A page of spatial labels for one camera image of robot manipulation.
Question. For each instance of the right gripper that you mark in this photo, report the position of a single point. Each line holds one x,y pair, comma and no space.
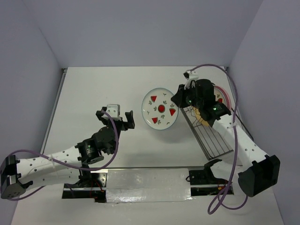
178,98

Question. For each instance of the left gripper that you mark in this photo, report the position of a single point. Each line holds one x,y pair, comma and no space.
124,124

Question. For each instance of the white strawberry plate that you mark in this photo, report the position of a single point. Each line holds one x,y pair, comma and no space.
220,96
158,110

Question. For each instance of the yellow plate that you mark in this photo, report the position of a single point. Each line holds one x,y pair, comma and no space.
201,119

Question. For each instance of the pink plate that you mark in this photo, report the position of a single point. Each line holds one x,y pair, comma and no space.
229,104

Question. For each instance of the wire dish rack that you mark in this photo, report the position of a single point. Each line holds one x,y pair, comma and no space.
211,142

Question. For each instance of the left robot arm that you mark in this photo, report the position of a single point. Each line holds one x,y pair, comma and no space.
72,165

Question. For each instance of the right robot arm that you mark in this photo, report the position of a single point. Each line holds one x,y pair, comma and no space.
260,171

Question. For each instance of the silver taped panel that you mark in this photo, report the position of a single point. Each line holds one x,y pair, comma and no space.
147,185

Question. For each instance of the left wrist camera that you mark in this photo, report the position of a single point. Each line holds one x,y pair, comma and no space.
114,111

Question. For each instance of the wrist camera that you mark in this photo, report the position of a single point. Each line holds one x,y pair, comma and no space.
114,111
191,76

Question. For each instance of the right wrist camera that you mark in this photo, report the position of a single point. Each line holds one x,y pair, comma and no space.
191,76

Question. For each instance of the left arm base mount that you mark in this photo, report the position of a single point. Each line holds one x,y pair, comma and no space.
91,185

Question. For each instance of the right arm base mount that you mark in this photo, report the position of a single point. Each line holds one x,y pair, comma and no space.
203,182

